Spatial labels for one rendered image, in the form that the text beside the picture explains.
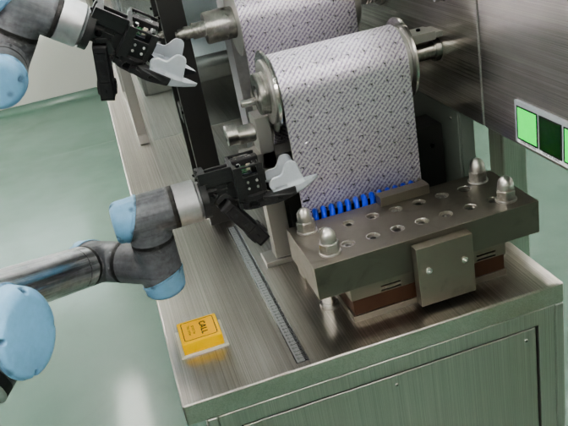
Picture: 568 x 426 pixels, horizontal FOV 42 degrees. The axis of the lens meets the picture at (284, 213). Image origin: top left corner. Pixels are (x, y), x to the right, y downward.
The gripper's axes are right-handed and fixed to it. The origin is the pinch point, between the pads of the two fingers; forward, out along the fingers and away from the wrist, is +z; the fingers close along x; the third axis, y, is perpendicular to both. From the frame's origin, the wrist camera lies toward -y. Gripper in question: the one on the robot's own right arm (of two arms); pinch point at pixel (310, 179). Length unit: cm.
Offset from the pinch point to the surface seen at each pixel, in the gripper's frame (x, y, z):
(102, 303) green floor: 177, -109, -59
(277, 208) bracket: 7.8, -7.4, -5.4
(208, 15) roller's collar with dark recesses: 29.3, 27.0, -7.3
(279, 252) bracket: 7.8, -16.7, -6.8
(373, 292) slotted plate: -18.9, -14.4, 2.5
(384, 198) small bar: -6.3, -4.5, 11.1
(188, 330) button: -9.8, -16.7, -28.2
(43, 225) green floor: 284, -109, -87
